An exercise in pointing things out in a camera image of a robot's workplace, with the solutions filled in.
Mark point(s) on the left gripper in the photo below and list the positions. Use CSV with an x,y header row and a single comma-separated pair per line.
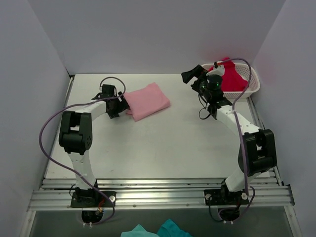
x,y
119,104

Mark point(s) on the aluminium rail frame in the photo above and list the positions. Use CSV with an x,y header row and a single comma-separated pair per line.
x,y
159,168

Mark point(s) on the pink t-shirt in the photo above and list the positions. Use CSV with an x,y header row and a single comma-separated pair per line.
x,y
146,101

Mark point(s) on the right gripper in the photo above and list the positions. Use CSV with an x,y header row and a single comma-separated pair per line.
x,y
196,83

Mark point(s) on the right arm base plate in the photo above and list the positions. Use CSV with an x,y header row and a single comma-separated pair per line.
x,y
216,197

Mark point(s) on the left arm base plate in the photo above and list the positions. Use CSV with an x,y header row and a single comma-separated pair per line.
x,y
98,200

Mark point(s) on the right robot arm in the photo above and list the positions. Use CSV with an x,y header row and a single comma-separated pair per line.
x,y
257,151

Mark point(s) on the red t-shirt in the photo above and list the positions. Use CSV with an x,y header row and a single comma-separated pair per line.
x,y
232,81

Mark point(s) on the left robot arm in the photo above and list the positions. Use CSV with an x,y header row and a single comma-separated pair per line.
x,y
76,135

